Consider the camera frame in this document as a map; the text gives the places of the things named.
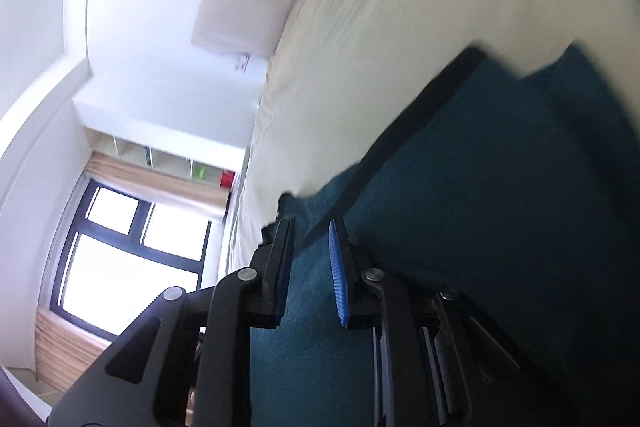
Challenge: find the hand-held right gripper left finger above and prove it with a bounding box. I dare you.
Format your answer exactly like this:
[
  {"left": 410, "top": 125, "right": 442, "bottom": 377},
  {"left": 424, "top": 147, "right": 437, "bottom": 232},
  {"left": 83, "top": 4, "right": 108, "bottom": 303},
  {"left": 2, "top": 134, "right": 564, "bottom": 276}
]
[{"left": 47, "top": 218, "right": 296, "bottom": 427}]

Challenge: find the black framed window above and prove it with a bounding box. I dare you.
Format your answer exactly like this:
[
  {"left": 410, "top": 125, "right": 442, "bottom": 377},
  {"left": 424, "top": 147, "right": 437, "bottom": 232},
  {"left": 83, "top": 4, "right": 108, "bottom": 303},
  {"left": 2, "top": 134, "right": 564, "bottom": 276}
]
[{"left": 42, "top": 179, "right": 211, "bottom": 343}]

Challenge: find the beige curtain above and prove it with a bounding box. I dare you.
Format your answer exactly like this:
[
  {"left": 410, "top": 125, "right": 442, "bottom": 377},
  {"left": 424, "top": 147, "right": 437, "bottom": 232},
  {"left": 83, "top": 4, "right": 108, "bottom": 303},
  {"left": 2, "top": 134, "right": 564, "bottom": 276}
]
[
  {"left": 35, "top": 307, "right": 113, "bottom": 393},
  {"left": 82, "top": 152, "right": 228, "bottom": 220}
]

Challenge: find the bed with beige sheet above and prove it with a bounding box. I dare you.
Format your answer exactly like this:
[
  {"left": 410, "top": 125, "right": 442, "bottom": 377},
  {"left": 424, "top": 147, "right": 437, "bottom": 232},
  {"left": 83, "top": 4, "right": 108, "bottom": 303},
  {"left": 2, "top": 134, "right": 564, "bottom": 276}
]
[{"left": 227, "top": 0, "right": 640, "bottom": 268}]

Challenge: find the dark green sweater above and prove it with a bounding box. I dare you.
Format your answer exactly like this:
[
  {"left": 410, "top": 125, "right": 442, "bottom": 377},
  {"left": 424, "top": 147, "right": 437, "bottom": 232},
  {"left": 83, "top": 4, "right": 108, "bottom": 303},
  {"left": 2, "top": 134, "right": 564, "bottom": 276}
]
[{"left": 250, "top": 42, "right": 640, "bottom": 427}]

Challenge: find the white wall shelf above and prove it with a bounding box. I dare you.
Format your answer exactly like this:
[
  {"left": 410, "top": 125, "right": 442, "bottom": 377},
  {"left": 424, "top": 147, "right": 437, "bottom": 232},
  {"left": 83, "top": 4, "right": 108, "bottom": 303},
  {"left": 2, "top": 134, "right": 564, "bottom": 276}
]
[{"left": 82, "top": 127, "right": 246, "bottom": 202}]

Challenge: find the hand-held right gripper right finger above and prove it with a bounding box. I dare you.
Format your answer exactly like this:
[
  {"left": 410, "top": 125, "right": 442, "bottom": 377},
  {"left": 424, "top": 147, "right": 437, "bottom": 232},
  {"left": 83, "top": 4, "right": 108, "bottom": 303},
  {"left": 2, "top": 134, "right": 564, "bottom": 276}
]
[{"left": 327, "top": 219, "right": 551, "bottom": 427}]

